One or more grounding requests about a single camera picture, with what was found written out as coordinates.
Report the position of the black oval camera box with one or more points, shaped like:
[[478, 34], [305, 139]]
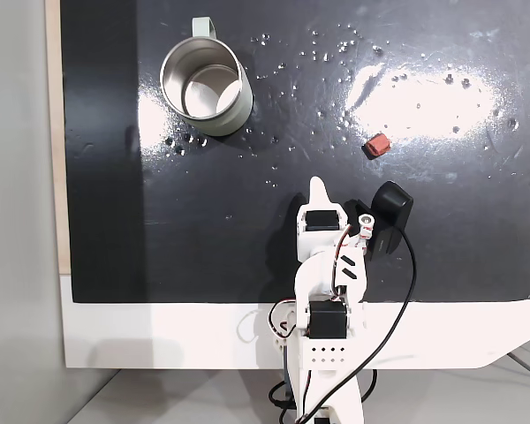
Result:
[[391, 203]]

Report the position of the pale green metal mug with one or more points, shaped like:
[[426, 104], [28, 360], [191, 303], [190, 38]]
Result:
[[229, 117]]

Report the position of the black table mat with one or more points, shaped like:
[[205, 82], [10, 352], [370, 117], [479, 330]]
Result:
[[203, 229]]

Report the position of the light wooden board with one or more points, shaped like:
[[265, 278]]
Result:
[[53, 132]]

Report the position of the small red cube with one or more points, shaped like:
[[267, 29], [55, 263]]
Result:
[[377, 146]]

